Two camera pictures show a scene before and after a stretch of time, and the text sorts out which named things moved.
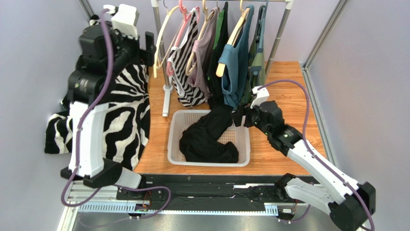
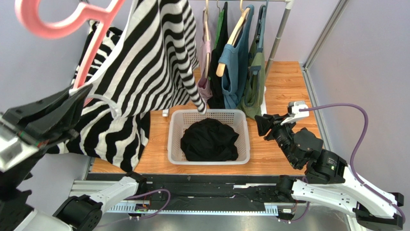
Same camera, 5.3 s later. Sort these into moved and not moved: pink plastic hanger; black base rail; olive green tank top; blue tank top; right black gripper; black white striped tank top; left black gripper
Moved: left black gripper; black white striped tank top; pink plastic hanger; right black gripper
Not moved: black base rail; blue tank top; olive green tank top
